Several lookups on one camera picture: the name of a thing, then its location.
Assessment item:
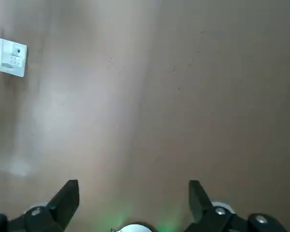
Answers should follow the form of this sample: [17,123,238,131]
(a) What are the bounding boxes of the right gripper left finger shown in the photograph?
[0,179,80,232]

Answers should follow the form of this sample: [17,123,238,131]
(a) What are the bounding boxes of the white test tube rack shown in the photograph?
[0,35,29,78]

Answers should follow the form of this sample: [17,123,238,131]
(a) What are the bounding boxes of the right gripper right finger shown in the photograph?
[183,180,290,232]

